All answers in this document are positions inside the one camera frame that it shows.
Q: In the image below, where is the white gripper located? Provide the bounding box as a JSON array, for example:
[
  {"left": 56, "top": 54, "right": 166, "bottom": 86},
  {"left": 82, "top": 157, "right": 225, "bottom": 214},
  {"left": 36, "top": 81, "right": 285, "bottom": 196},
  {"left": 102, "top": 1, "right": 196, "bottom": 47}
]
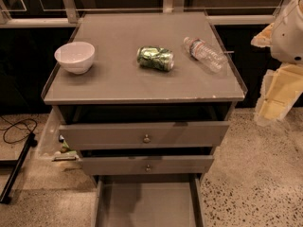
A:
[{"left": 251, "top": 0, "right": 303, "bottom": 126}]

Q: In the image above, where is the crushed green soda can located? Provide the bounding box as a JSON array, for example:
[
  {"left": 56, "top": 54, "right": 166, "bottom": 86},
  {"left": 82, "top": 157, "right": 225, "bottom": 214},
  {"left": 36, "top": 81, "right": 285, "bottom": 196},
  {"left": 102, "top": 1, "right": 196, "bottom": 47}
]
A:
[{"left": 136, "top": 46, "right": 174, "bottom": 72}]

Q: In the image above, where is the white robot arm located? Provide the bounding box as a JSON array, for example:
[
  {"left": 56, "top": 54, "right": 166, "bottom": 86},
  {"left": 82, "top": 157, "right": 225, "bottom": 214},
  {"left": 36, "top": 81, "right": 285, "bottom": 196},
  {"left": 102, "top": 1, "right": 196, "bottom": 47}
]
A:
[{"left": 251, "top": 0, "right": 303, "bottom": 126}]

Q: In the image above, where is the grey drawer cabinet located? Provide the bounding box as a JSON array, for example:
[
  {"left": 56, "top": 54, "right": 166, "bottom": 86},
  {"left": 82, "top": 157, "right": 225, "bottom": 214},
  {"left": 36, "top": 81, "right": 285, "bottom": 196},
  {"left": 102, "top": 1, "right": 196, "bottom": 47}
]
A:
[{"left": 41, "top": 11, "right": 248, "bottom": 227}]

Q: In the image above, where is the grey middle drawer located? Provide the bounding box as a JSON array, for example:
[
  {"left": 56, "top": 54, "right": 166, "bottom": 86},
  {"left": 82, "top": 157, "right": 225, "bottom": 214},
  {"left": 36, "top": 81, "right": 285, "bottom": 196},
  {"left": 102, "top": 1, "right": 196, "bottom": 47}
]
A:
[{"left": 81, "top": 155, "right": 214, "bottom": 175}]

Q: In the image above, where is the grey drawer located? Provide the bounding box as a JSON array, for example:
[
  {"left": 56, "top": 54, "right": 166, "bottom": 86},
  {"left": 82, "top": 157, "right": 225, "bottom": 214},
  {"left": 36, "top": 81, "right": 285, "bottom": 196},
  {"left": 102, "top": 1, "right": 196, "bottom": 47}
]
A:
[
  {"left": 81, "top": 155, "right": 214, "bottom": 175},
  {"left": 59, "top": 121, "right": 229, "bottom": 150},
  {"left": 92, "top": 174, "right": 206, "bottom": 227}
]

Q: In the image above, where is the grey top drawer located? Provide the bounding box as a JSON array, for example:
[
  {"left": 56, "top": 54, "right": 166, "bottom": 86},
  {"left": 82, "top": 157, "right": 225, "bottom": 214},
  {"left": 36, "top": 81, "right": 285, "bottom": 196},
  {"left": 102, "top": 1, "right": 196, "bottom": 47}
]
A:
[{"left": 59, "top": 121, "right": 229, "bottom": 150}]

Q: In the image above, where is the grey bottom drawer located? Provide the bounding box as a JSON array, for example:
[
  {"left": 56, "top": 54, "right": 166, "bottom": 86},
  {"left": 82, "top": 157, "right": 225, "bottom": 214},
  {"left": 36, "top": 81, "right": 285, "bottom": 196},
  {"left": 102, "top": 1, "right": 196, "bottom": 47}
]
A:
[{"left": 92, "top": 174, "right": 206, "bottom": 227}]

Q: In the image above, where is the clear plastic water bottle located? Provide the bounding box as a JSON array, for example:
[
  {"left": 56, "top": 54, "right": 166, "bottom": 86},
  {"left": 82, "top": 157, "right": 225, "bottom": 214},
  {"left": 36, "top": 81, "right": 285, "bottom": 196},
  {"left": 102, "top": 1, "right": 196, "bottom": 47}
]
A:
[{"left": 184, "top": 37, "right": 228, "bottom": 73}]

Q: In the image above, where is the white ceramic bowl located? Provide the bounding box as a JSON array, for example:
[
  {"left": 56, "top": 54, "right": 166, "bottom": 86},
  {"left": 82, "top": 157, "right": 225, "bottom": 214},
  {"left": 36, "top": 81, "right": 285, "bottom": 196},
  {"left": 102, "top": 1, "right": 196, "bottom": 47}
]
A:
[{"left": 54, "top": 42, "right": 96, "bottom": 74}]

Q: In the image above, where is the clear plastic side bin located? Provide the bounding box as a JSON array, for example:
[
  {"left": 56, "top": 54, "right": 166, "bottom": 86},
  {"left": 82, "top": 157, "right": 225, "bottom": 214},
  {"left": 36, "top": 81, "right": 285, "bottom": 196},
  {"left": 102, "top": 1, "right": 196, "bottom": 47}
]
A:
[{"left": 35, "top": 112, "right": 79, "bottom": 162}]

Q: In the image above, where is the black floor stand bar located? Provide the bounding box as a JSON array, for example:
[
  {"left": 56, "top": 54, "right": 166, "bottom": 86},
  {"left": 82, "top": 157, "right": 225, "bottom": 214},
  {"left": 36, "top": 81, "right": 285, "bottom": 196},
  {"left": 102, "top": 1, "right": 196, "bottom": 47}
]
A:
[{"left": 0, "top": 132, "right": 38, "bottom": 204}]

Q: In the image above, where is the metal railing frame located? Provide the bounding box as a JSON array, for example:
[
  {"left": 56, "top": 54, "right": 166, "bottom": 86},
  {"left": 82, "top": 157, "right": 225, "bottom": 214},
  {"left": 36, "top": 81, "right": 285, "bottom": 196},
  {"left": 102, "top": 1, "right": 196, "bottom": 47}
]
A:
[{"left": 0, "top": 0, "right": 291, "bottom": 27}]

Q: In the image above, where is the black cable on floor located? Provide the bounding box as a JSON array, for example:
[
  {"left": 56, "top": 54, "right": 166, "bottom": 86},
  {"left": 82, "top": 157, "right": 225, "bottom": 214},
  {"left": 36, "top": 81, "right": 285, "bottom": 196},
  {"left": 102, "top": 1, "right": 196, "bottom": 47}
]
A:
[{"left": 0, "top": 115, "right": 39, "bottom": 145}]

